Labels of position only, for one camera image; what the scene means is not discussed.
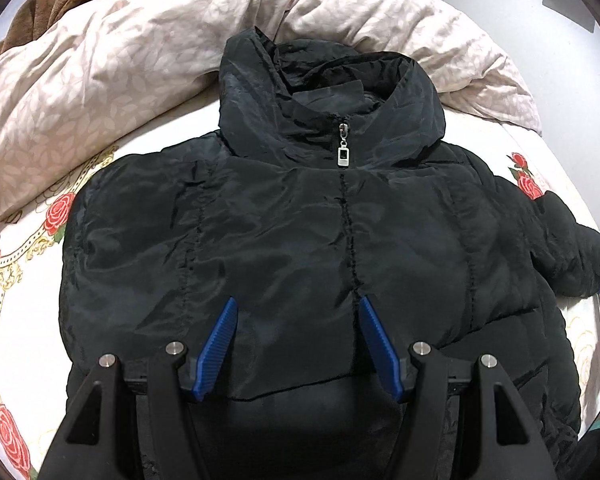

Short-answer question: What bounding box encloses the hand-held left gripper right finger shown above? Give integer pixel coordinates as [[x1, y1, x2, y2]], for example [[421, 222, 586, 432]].
[[357, 296, 561, 480]]

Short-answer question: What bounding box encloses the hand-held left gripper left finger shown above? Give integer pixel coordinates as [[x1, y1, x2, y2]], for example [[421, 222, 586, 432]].
[[37, 296, 241, 480]]

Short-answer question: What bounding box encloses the black puffer jacket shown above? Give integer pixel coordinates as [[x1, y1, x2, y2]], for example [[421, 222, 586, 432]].
[[57, 27, 600, 480]]

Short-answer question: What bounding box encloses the rose-print white bedsheet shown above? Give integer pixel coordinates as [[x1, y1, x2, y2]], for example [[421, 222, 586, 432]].
[[0, 10, 600, 480]]

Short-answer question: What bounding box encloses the beige leaf-print duvet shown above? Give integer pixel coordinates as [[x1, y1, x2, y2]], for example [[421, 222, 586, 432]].
[[0, 0, 543, 231]]

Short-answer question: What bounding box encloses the brown plush blanket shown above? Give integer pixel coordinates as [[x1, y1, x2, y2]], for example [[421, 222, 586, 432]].
[[0, 0, 113, 56]]

